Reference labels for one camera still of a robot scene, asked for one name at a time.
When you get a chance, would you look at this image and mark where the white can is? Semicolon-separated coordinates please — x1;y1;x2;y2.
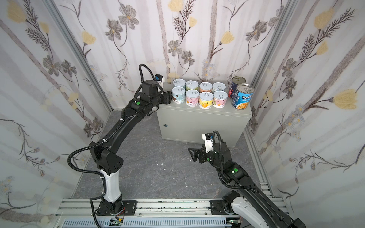
172;86;185;104

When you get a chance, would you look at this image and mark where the teal small can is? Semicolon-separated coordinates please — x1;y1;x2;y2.
173;78;186;88

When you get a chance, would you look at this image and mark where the pink small can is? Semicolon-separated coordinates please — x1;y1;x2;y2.
185;89;200;107

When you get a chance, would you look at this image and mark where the green small can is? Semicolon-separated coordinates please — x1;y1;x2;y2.
185;80;199;91

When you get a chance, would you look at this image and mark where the yellow small can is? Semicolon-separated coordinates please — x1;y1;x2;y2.
199;92;214;110

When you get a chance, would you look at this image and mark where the orange small can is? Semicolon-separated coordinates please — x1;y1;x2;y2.
199;82;213;93

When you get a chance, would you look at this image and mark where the grey-label small can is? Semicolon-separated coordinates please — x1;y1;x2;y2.
212;82;226;93

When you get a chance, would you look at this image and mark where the brown-label small can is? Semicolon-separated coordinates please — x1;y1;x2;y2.
213;91;228;108

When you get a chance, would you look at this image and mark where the red and navy tall can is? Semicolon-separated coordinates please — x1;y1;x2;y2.
228;76;246;99

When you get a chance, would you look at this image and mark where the blue soup can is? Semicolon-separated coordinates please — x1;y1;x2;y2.
232;84;254;110

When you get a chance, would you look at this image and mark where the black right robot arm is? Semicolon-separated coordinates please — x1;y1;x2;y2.
188;131;305;228

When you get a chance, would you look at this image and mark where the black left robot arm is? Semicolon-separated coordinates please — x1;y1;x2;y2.
67;64;172;218

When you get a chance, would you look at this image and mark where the grey metal cabinet box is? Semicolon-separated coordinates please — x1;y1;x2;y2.
157;99;252;148

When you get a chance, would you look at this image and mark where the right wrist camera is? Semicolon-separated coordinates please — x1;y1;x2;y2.
202;133;214;153

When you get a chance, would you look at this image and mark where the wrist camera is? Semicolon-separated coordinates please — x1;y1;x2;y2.
202;133;214;153
155;74;165;87

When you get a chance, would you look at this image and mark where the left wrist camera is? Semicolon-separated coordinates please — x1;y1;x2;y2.
155;74;165;87

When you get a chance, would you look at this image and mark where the white slotted cable duct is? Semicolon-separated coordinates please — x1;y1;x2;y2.
61;218;232;228

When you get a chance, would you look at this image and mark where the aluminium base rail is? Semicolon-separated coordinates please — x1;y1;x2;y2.
50;199;254;228

